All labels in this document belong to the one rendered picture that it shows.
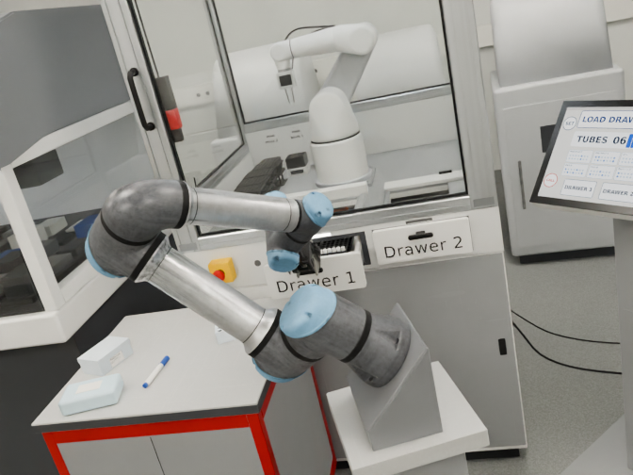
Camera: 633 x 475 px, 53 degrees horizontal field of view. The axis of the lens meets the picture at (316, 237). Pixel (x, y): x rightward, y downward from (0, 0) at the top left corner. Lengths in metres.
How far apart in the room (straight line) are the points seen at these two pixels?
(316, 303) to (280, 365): 0.19
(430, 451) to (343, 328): 0.30
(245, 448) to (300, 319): 0.54
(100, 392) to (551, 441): 1.56
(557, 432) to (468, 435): 1.23
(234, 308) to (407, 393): 0.39
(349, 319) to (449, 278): 0.81
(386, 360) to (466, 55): 0.91
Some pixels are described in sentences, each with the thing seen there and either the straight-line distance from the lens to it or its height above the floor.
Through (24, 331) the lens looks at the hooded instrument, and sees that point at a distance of 2.20.
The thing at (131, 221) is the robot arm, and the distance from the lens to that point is 1.23.
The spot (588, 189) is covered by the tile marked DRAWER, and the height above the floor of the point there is 1.00.
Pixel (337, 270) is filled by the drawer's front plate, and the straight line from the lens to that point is 1.84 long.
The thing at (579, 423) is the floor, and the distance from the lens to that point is 2.59.
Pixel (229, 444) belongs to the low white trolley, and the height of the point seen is 0.64.
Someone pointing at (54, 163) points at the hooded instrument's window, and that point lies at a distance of 2.26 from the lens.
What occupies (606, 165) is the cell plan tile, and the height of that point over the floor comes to 1.06.
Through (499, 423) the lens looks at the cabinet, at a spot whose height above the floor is 0.17.
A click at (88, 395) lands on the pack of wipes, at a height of 0.80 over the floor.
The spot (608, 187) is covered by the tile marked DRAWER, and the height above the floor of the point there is 1.01.
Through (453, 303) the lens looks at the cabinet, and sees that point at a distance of 2.06.
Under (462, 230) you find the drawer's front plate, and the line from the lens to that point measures 1.94.
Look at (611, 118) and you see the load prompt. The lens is 1.88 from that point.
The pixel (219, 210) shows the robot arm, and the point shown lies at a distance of 1.28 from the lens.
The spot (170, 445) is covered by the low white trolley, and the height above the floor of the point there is 0.65.
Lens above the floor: 1.60
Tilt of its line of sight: 20 degrees down
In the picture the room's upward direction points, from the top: 13 degrees counter-clockwise
